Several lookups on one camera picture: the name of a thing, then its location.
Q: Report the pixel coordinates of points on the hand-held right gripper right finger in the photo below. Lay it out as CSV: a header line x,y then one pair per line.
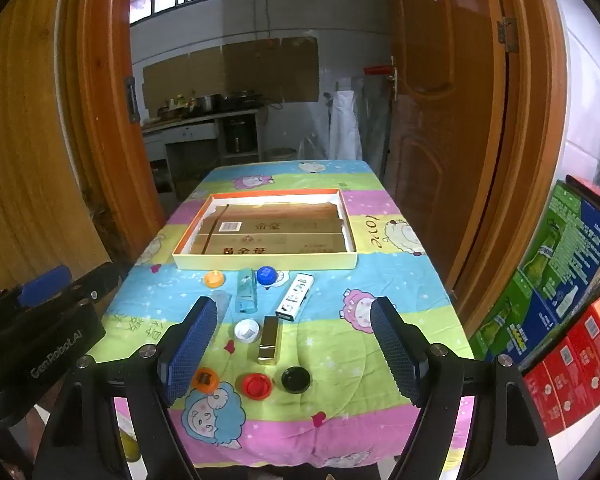
x,y
395,350

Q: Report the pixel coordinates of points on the orange cap black print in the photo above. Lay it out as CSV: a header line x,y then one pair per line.
x,y
205,379

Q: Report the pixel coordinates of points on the brown cardboard wall sheet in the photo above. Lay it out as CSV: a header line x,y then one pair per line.
x,y
252,67
300,67
205,70
165,82

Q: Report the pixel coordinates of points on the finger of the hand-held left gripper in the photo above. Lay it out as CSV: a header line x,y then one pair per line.
x,y
97,280
45,285

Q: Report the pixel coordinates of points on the small green carton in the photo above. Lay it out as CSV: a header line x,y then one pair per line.
x,y
510,320

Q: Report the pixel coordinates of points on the light wooden panel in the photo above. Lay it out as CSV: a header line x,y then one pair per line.
x,y
20,160

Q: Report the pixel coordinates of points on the black bottle cap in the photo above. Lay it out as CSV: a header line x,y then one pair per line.
x,y
296,379

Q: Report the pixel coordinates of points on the white rectangular patterned box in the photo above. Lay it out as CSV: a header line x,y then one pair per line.
x,y
295,300

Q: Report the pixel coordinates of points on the red paper strip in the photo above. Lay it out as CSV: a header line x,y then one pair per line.
x,y
377,69

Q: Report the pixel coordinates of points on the green top condiment bottle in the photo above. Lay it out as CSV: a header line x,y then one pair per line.
x,y
180,102

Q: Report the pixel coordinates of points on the white woven sack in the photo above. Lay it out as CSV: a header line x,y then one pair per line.
x,y
344,125

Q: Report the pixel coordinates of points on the shallow white cardboard box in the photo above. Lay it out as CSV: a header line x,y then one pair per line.
x,y
265,262

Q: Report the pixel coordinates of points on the dry straw bundle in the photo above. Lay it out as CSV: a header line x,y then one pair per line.
x,y
102,220

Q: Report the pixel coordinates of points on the blue bottle cap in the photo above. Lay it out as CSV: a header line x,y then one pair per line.
x,y
267,275

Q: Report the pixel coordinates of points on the metal cooking pot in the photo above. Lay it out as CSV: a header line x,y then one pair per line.
x,y
206,103

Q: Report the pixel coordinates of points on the white bottle cap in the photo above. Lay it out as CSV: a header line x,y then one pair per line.
x,y
246,331

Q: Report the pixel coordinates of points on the black and red flat box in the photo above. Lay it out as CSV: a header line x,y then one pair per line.
x,y
592,191

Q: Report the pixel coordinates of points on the gold rectangular metal case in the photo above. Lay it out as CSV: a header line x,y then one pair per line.
x,y
269,340

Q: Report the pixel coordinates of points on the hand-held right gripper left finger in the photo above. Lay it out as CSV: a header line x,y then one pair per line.
x,y
190,350

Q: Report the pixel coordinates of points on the white kitchen counter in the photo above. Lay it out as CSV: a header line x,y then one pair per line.
x,y
190,130

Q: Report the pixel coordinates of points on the brown wooden door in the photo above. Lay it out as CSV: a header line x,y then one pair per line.
x,y
445,135

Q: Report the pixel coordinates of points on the red bottle cap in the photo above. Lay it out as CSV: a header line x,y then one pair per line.
x,y
256,386

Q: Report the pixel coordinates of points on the metal door hinge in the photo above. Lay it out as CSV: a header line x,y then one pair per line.
x,y
507,35

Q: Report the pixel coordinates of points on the brown wooden door frame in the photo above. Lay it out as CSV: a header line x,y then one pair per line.
x,y
105,110

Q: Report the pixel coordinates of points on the clear plastic sheet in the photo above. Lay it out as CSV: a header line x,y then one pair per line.
x,y
375,120

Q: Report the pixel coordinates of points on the red carton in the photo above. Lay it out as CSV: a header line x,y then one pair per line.
x,y
545,400
572,375
597,350

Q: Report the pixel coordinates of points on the dark cooker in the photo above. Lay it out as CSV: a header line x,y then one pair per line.
x,y
239,139

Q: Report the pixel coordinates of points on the large green carton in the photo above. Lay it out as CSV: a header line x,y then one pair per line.
x,y
570,245

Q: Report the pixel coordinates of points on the metal strike plate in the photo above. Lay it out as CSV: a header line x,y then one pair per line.
x,y
131,100

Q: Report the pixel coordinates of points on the black gas stove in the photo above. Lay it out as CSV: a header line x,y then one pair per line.
x,y
242,100

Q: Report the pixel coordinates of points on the orange bottle cap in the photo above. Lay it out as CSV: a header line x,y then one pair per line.
x,y
213,278

